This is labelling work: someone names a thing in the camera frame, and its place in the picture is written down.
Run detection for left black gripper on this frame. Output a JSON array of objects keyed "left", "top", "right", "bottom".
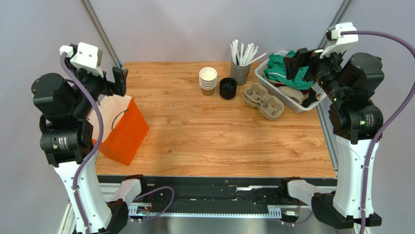
[{"left": 60, "top": 54, "right": 127, "bottom": 117}]

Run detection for orange paper bag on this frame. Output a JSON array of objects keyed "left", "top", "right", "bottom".
[{"left": 98, "top": 95, "right": 150, "bottom": 166}]

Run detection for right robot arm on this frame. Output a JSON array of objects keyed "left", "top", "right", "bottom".
[{"left": 280, "top": 48, "right": 384, "bottom": 229}]

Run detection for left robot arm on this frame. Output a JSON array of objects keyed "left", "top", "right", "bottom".
[{"left": 32, "top": 67, "right": 145, "bottom": 234}]

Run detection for green cloth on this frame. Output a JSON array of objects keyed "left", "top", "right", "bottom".
[{"left": 263, "top": 54, "right": 314, "bottom": 90}]

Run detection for white plastic basket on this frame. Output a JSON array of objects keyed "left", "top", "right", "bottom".
[{"left": 255, "top": 50, "right": 327, "bottom": 114}]

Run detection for white wrapped straws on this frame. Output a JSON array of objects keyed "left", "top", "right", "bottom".
[{"left": 230, "top": 39, "right": 268, "bottom": 67}]

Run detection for grey straw holder cup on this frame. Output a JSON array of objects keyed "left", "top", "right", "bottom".
[{"left": 229, "top": 62, "right": 251, "bottom": 86}]

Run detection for black lid stack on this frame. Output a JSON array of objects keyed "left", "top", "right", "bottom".
[{"left": 219, "top": 78, "right": 237, "bottom": 100}]

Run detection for paper cup stack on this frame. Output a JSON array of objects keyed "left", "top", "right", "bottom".
[{"left": 199, "top": 67, "right": 217, "bottom": 97}]

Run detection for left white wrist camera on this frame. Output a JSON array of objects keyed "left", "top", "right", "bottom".
[{"left": 59, "top": 42, "right": 104, "bottom": 78}]

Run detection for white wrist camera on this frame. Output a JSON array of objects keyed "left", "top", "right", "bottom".
[
  {"left": 59, "top": 42, "right": 104, "bottom": 78},
  {"left": 320, "top": 22, "right": 358, "bottom": 59}
]

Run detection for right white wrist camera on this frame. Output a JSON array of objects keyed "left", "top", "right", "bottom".
[{"left": 320, "top": 22, "right": 358, "bottom": 59}]

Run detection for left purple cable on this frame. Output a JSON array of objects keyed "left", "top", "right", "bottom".
[{"left": 59, "top": 52, "right": 104, "bottom": 234}]

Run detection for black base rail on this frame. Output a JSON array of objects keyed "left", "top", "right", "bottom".
[{"left": 129, "top": 176, "right": 311, "bottom": 218}]

